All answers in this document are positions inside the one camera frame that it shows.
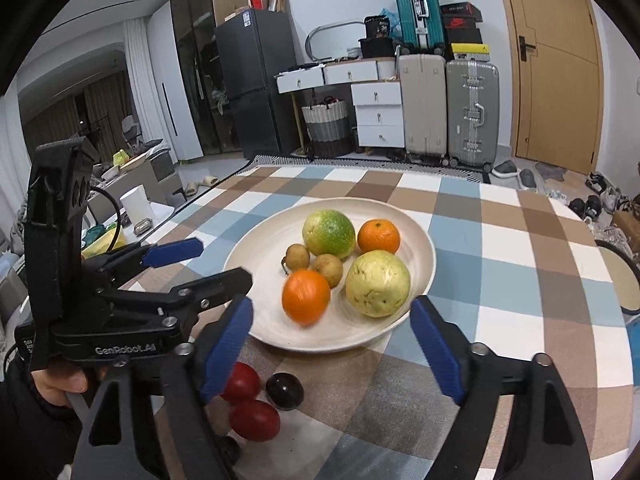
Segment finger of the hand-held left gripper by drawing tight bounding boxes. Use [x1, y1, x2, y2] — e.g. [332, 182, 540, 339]
[82, 238, 204, 287]
[106, 267, 254, 314]

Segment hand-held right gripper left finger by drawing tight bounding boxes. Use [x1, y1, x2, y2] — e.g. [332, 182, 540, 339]
[70, 295, 255, 480]

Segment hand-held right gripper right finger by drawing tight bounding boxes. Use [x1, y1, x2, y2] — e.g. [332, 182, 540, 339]
[409, 295, 598, 480]

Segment red tomato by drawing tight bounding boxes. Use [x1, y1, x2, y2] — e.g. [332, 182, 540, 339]
[220, 361, 262, 403]
[228, 399, 281, 442]

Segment dark purple plum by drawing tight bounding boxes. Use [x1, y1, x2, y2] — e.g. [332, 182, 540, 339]
[217, 435, 242, 468]
[265, 371, 305, 411]

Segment pale yellow guava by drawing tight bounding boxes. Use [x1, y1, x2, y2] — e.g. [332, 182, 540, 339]
[345, 251, 412, 318]

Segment brown longan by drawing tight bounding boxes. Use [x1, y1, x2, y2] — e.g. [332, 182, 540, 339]
[310, 253, 344, 288]
[284, 243, 312, 276]

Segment large orange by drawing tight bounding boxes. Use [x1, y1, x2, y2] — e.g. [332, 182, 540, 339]
[281, 269, 331, 326]

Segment cream round plate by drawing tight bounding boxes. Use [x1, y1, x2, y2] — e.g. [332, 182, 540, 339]
[222, 197, 437, 352]

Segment small orange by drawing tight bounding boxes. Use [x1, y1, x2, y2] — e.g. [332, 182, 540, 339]
[357, 218, 401, 255]

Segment yellow green guava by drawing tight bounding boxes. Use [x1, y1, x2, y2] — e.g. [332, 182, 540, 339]
[301, 210, 357, 260]

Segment person's left forearm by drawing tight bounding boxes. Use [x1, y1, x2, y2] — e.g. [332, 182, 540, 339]
[0, 355, 85, 480]

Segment person's left hand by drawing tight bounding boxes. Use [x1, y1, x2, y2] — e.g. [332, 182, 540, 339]
[31, 358, 109, 408]

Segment white paper roll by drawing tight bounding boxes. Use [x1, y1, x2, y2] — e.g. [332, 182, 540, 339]
[121, 185, 152, 224]

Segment pair of beige slippers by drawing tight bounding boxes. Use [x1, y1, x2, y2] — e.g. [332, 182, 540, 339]
[172, 176, 220, 197]

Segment striped rug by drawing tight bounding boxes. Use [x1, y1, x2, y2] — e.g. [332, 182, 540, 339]
[240, 154, 493, 183]

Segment dark grey refrigerator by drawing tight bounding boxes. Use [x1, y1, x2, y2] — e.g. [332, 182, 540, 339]
[215, 8, 301, 158]

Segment pair of grey slippers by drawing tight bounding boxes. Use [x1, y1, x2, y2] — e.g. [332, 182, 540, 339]
[491, 160, 539, 192]

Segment dark glass wardrobe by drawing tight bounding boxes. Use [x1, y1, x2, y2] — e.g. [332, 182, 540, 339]
[170, 0, 248, 156]

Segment woven laundry basket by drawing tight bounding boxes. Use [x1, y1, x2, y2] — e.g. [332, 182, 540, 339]
[301, 97, 354, 158]

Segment round stool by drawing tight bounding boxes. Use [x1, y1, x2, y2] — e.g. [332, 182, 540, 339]
[595, 240, 640, 317]

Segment scattered dark shoes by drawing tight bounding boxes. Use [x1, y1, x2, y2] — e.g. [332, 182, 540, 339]
[567, 172, 632, 222]

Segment silver suitcase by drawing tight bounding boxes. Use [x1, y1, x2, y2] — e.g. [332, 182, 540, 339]
[445, 58, 501, 172]

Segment white drawer cabinet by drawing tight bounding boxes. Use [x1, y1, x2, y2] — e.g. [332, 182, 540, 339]
[351, 81, 405, 150]

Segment beige suitcase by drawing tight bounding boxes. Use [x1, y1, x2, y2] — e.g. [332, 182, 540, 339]
[397, 53, 448, 162]

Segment white desk with drawers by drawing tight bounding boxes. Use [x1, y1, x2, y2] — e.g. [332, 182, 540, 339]
[276, 57, 398, 95]

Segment black storage box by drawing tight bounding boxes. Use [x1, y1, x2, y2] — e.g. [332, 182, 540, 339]
[359, 36, 398, 59]

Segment wooden door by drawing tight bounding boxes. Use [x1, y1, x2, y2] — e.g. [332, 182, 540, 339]
[492, 0, 603, 176]

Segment black bag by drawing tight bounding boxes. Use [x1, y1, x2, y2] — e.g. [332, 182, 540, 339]
[364, 16, 391, 39]

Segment plain black shoe box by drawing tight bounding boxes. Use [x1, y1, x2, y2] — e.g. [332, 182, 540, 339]
[444, 29, 483, 45]

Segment blue plastic bag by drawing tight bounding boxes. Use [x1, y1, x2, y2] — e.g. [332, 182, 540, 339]
[380, 7, 402, 36]

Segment red and black shoe box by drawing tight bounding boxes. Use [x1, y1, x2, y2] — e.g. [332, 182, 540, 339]
[442, 16, 483, 31]

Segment teal suitcase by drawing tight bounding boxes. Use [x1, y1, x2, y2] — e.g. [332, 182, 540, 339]
[391, 0, 446, 56]

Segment black cable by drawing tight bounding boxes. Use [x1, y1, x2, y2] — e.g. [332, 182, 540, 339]
[89, 187, 126, 251]

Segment oval metal frame mirror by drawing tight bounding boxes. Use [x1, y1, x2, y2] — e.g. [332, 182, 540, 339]
[305, 21, 368, 63]

